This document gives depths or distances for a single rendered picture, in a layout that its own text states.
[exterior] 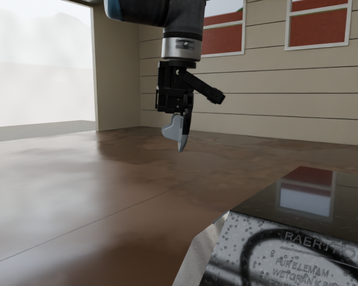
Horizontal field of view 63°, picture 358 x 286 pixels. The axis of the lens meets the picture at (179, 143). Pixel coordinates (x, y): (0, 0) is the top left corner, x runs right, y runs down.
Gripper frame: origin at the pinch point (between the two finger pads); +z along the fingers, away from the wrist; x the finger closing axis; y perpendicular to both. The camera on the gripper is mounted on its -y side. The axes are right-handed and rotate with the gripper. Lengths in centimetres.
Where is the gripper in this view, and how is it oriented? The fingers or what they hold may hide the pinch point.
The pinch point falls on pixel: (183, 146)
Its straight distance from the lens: 72.0
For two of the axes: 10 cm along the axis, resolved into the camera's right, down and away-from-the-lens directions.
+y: -9.9, -0.4, -1.6
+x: 1.5, 2.0, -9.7
